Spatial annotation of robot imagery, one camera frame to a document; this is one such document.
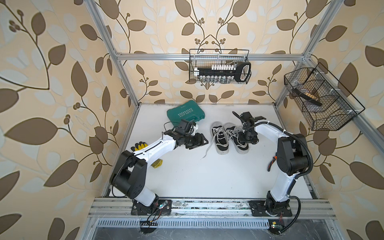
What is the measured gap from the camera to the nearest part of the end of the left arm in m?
0.65

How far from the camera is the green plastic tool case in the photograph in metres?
1.10

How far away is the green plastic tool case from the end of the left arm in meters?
0.27
